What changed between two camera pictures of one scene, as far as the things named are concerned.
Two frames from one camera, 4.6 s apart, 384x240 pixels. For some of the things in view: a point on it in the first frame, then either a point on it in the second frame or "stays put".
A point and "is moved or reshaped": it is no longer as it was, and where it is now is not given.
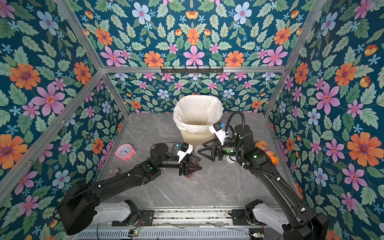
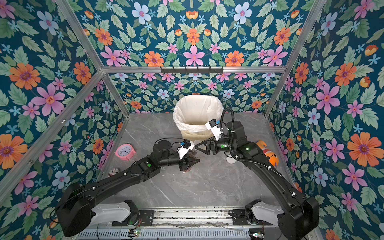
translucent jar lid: x=198 y=148 is moved or reshaped
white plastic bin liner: x=196 y=113 stays put
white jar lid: x=231 y=160 stays put
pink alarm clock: x=125 y=151 stays put
